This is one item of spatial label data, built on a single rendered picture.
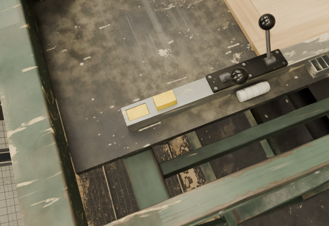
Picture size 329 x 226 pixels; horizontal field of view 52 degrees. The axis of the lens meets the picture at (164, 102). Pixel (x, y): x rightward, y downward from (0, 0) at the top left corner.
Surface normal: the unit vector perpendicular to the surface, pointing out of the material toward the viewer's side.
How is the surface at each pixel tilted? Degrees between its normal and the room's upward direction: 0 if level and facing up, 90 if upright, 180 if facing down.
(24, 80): 55
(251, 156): 0
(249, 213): 0
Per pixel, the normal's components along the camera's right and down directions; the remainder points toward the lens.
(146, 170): -0.06, -0.44
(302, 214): -0.79, 0.04
